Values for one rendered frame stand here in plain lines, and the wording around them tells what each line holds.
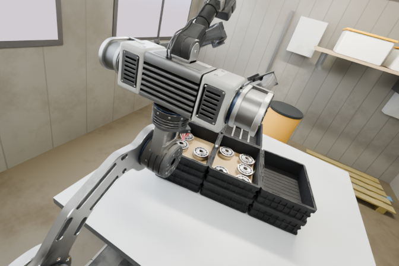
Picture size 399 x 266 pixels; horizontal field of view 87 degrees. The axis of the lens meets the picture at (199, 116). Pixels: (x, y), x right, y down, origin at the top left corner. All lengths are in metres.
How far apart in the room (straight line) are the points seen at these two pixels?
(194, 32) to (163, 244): 0.92
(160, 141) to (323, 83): 3.25
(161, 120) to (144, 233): 0.63
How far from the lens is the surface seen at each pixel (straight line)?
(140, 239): 1.14
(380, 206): 3.60
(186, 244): 1.16
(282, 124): 2.93
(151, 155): 0.81
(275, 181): 1.49
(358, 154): 4.22
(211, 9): 0.73
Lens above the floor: 1.69
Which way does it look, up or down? 28 degrees down
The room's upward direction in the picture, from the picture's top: 16 degrees clockwise
